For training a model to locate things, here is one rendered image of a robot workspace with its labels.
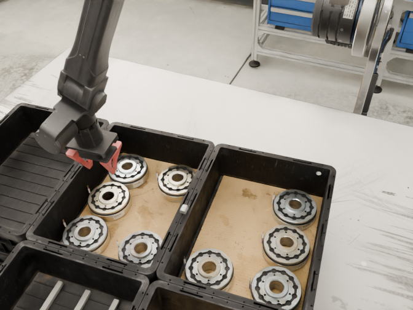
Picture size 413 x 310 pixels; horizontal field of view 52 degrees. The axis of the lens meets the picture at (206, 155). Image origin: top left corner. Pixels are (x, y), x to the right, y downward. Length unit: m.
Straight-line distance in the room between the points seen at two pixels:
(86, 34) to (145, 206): 0.50
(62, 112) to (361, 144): 0.98
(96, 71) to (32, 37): 3.03
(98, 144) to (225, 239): 0.36
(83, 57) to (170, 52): 2.54
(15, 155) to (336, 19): 0.95
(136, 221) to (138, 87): 0.77
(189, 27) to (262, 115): 2.14
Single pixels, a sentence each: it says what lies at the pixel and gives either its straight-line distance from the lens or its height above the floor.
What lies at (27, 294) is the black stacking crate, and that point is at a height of 0.83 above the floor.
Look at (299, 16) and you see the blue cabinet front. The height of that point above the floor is 0.40.
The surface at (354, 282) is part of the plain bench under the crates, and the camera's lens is 1.15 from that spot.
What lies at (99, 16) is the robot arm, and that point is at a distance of 0.71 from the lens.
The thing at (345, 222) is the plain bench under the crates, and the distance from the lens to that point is 1.25.
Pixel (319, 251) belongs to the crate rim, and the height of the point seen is 0.93.
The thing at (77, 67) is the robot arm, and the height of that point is 1.27.
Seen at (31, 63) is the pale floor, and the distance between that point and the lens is 3.46.
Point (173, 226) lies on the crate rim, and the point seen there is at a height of 0.93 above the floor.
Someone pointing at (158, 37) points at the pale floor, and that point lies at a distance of 3.50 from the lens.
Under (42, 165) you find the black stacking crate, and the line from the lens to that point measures 1.27.
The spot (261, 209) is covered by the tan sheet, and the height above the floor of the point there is 0.83.
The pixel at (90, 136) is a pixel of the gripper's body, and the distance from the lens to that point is 0.91.
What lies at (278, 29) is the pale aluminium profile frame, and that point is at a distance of 2.91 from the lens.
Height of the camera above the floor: 1.66
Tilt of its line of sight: 44 degrees down
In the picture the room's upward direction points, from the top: 3 degrees counter-clockwise
